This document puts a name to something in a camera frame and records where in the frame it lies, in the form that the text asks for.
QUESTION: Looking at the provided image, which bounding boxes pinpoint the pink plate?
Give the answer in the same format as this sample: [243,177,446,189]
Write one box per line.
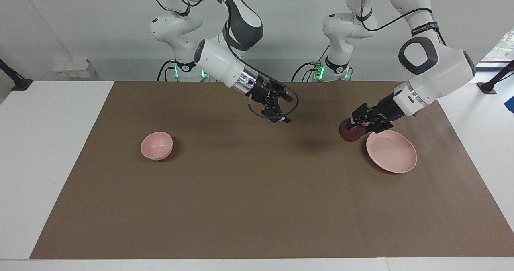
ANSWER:
[366,129,418,174]

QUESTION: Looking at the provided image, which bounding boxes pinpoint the black right base cable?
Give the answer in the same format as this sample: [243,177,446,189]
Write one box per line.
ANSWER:
[156,59,177,82]

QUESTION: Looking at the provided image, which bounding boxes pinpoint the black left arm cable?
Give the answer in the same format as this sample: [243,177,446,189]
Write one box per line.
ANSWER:
[359,0,447,46]

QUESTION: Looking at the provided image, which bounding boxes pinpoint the dark red apple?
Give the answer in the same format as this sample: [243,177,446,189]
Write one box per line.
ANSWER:
[339,118,368,143]

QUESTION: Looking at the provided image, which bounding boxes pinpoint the window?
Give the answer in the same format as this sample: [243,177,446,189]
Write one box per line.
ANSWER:
[482,29,514,62]

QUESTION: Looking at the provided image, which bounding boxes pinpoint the black clamp stand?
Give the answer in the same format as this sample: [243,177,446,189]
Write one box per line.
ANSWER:
[477,60,514,94]
[0,58,33,91]

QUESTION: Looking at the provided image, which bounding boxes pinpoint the pink bowl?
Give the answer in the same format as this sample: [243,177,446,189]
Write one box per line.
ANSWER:
[140,132,173,161]

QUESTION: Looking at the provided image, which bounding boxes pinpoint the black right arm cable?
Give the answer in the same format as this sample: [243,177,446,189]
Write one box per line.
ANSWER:
[145,0,300,122]

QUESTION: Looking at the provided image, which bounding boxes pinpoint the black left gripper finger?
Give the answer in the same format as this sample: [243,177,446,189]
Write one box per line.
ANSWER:
[346,103,378,127]
[366,116,394,134]

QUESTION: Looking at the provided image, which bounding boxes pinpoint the black base cable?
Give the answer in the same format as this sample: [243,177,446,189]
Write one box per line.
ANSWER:
[156,59,177,82]
[291,45,330,82]

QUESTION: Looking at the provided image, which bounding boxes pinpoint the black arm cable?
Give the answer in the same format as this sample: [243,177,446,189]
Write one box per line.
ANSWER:
[145,0,300,122]
[359,0,447,46]

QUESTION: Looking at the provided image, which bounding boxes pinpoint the white box on table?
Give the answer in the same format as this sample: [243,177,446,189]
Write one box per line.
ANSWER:
[53,58,97,79]

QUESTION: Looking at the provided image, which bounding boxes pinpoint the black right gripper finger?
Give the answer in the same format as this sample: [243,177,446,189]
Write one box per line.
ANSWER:
[261,104,292,124]
[273,87,293,102]

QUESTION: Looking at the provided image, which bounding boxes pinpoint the black left base cable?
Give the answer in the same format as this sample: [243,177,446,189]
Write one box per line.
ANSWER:
[291,45,330,82]

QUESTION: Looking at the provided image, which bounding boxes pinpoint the brown table mat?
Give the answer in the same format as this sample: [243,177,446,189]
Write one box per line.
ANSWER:
[29,81,514,259]

